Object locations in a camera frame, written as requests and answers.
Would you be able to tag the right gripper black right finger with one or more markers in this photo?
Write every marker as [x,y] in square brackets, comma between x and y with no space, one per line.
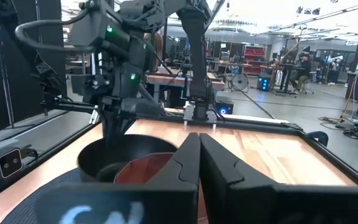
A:
[244,202]

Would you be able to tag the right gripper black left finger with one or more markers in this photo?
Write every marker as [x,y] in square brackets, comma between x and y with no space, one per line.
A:
[166,202]

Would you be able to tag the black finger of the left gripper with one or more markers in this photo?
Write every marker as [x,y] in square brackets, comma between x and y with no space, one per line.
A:
[122,129]
[110,129]

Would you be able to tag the black bowl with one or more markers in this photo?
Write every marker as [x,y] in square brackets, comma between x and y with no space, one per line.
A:
[89,161]

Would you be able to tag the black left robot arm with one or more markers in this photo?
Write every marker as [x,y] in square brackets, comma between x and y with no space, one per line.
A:
[197,46]

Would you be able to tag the round dark grey placemat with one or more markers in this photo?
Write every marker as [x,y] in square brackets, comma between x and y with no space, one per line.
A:
[57,180]

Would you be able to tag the black computer with blue light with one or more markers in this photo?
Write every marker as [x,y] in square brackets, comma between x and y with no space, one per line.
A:
[224,107]

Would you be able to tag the blue-lit black box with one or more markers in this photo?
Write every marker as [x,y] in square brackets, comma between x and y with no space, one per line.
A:
[263,84]

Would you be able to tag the round floor fan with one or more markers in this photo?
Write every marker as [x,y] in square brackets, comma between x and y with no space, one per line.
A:
[240,82]

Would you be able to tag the black standing desk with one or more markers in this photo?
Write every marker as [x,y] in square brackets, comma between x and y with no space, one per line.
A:
[286,73]

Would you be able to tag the red storage shelf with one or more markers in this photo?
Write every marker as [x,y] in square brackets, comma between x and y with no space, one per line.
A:
[254,59]

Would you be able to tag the seated person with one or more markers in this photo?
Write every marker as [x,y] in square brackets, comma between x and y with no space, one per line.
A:
[303,70]

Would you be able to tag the silver metal bracket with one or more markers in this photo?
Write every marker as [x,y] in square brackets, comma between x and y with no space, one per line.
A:
[94,115]

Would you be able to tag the black frame clamp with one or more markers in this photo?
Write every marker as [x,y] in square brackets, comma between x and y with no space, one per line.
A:
[319,137]

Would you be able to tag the grey depth camera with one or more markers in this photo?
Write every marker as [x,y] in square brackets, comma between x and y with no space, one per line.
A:
[8,163]

